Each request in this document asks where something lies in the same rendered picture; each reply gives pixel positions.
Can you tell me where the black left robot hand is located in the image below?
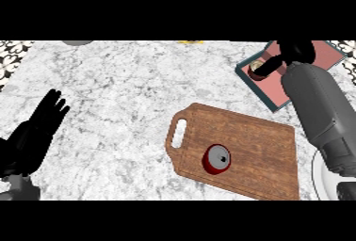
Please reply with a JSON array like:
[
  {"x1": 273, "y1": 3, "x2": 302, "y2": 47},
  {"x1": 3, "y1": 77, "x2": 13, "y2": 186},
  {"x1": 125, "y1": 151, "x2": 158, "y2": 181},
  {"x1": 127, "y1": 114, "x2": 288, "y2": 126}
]
[{"x1": 0, "y1": 88, "x2": 72, "y2": 179}]

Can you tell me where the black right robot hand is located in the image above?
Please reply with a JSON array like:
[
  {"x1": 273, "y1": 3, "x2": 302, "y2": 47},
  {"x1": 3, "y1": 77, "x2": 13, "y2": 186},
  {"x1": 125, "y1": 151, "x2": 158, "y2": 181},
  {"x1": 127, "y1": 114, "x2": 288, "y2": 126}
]
[{"x1": 251, "y1": 40, "x2": 319, "y2": 78}]

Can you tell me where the brown cupcake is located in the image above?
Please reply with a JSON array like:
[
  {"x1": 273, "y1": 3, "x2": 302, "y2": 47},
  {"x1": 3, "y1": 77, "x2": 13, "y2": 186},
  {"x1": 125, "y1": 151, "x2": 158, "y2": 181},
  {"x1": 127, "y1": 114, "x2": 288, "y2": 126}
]
[{"x1": 246, "y1": 59, "x2": 273, "y2": 82}]

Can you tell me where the pink box with teal rim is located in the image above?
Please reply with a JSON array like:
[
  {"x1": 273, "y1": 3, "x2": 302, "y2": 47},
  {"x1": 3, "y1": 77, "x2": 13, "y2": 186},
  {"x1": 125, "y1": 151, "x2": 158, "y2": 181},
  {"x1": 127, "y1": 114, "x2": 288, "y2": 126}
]
[{"x1": 233, "y1": 40, "x2": 348, "y2": 114}]

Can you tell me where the brown wooden cutting board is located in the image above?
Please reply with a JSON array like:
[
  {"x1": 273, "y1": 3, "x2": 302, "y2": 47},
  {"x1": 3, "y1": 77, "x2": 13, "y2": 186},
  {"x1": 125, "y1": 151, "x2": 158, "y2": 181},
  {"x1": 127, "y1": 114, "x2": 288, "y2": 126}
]
[{"x1": 164, "y1": 102, "x2": 301, "y2": 201}]

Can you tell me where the grey round object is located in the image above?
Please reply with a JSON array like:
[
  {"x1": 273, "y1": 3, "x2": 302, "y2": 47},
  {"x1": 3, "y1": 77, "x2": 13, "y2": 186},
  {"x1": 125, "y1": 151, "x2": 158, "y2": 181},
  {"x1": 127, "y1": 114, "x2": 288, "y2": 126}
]
[{"x1": 60, "y1": 40, "x2": 94, "y2": 47}]

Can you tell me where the white plate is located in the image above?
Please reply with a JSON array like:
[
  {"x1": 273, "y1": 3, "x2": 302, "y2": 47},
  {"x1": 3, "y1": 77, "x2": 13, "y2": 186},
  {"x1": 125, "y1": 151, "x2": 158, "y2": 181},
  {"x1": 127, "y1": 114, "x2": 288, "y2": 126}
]
[{"x1": 310, "y1": 147, "x2": 344, "y2": 201}]

